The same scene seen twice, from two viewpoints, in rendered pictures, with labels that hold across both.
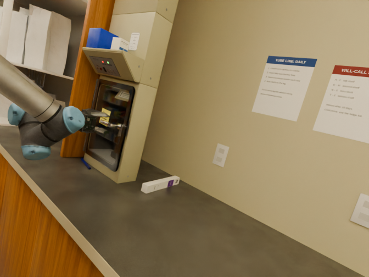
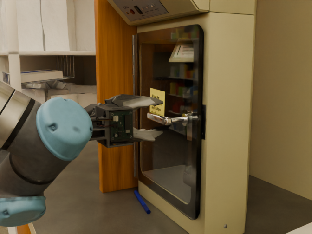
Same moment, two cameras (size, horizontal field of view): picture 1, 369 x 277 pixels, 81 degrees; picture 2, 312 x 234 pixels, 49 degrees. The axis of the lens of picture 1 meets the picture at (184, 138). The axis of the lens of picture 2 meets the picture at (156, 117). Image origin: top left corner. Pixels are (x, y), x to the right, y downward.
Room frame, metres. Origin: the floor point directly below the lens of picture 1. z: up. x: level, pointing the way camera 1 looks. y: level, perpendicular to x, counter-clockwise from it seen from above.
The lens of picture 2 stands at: (0.32, 0.05, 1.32)
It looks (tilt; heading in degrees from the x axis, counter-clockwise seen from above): 10 degrees down; 26
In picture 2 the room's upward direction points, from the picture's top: straight up
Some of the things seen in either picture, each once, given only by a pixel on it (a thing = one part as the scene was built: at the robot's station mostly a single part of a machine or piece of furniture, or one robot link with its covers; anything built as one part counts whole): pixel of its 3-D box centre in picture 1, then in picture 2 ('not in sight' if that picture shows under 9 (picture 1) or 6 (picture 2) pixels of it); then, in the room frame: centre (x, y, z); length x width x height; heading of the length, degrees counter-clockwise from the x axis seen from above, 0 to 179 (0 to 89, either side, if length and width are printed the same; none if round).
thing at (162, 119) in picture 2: (110, 123); (166, 118); (0.98, 0.35, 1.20); 0.10 x 0.05 x 0.03; 53
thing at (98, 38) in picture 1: (102, 42); not in sight; (1.06, 0.49, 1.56); 0.10 x 0.10 x 0.09; 54
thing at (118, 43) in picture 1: (119, 46); not in sight; (0.98, 0.37, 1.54); 0.05 x 0.05 x 0.06; 62
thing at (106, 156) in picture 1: (106, 122); (162, 116); (1.04, 0.39, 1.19); 0.30 x 0.01 x 0.40; 53
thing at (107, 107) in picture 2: (77, 120); (98, 125); (0.85, 0.43, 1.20); 0.12 x 0.09 x 0.08; 144
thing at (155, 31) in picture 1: (134, 100); (210, 58); (1.15, 0.31, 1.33); 0.32 x 0.25 x 0.77; 54
